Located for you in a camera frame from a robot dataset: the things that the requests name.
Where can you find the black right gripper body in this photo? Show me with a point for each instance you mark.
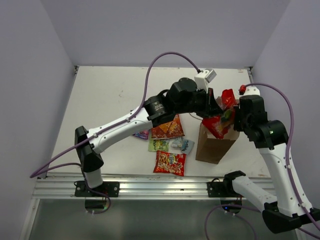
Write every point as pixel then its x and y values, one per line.
pixel 240 123

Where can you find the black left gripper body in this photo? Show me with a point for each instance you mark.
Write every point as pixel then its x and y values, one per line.
pixel 198 104

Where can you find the red fruit candy bag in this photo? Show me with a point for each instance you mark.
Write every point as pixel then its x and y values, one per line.
pixel 220 124

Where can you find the red Doritos chip bag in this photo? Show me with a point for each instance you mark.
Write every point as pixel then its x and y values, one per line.
pixel 169 130

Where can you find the brown paper bag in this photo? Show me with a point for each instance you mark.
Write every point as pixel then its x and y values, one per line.
pixel 210 149

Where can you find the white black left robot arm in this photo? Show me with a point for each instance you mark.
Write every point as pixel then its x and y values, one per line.
pixel 90 143

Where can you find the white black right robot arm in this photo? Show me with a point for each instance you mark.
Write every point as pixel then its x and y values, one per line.
pixel 289 208

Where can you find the purple snack bag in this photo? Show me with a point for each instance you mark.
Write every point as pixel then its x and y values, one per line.
pixel 144 134

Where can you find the red mixed snack bag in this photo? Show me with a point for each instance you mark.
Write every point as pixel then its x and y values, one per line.
pixel 170 163

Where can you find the aluminium table edge strip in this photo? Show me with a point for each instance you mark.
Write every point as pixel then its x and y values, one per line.
pixel 250 73

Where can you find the pale blue snack packet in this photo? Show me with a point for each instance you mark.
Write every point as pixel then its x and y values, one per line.
pixel 184 145

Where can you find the green snack packet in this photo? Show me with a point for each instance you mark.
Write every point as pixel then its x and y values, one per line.
pixel 155 145

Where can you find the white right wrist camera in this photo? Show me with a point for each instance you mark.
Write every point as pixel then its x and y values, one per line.
pixel 249 90

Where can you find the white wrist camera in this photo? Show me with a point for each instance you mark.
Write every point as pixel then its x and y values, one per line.
pixel 204 77
pixel 249 90

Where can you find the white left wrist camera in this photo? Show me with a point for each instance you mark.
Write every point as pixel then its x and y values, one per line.
pixel 204 77

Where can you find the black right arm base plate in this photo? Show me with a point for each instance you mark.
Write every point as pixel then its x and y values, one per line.
pixel 216 189

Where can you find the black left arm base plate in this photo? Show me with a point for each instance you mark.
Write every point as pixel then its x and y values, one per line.
pixel 110 188

